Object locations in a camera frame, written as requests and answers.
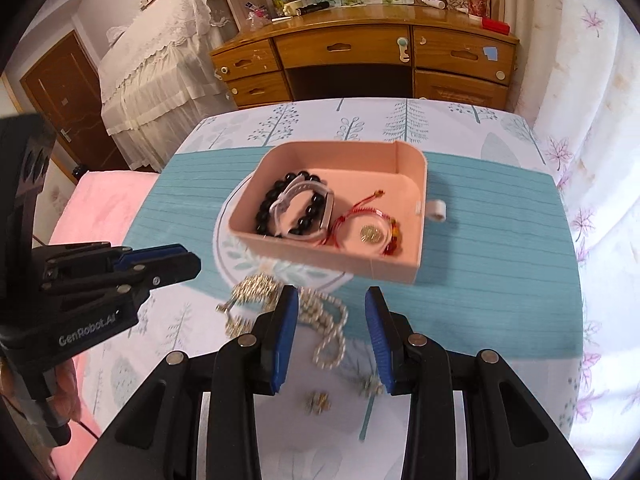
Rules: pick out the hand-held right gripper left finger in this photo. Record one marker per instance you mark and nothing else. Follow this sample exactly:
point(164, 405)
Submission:
point(285, 340)

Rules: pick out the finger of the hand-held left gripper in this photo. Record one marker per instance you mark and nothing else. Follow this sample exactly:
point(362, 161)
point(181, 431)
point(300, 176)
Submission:
point(150, 256)
point(175, 270)

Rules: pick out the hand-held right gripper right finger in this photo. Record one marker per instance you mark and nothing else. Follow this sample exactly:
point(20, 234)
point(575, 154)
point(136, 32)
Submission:
point(377, 340)

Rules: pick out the small gold earring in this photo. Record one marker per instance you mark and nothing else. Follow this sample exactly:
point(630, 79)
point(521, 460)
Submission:
point(371, 386)
point(317, 403)

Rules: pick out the pink cardboard box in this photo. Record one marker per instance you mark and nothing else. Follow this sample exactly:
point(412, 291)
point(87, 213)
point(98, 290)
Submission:
point(400, 195)

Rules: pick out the person's left hand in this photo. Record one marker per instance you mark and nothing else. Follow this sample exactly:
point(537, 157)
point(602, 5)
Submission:
point(65, 390)

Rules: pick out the pink blanket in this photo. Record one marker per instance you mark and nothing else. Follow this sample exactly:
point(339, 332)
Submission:
point(85, 210)

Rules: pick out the gold coin charm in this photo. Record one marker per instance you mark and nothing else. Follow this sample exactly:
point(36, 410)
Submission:
point(370, 233)

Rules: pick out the white watch band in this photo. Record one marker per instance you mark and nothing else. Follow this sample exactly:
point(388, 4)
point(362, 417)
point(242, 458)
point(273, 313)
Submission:
point(300, 186)

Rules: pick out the tree printed tablecloth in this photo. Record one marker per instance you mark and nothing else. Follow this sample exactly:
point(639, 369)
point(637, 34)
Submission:
point(500, 240)

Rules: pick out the bed with white lace cover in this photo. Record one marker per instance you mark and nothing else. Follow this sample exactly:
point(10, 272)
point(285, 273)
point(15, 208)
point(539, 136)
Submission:
point(150, 75)

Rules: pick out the brown wooden door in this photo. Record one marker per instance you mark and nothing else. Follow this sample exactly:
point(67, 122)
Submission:
point(50, 95)

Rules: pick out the wooden desk with drawers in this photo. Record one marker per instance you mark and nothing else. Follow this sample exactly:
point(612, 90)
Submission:
point(350, 45)

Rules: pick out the mint green hook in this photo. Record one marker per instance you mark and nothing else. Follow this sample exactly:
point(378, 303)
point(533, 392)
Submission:
point(402, 47)

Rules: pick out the black flashlight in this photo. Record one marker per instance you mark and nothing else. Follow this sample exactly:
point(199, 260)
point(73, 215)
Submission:
point(313, 7)

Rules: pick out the blue sticker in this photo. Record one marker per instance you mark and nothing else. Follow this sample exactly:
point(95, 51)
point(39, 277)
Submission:
point(491, 53)

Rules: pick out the white curtain with pink leaves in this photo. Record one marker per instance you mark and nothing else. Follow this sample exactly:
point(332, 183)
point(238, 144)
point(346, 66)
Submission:
point(590, 110)

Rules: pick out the red flat box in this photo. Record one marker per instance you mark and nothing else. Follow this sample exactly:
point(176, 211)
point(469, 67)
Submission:
point(495, 24)

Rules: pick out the white tube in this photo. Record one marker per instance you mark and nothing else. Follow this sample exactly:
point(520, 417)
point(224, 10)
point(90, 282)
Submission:
point(433, 3)

